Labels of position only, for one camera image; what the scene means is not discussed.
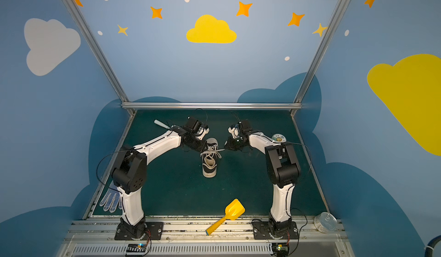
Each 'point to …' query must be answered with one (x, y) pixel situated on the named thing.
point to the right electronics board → (281, 249)
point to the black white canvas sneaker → (208, 172)
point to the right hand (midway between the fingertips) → (226, 145)
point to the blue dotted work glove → (112, 199)
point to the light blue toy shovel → (157, 121)
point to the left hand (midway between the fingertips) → (204, 145)
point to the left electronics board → (136, 248)
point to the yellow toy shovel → (233, 210)
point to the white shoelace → (210, 155)
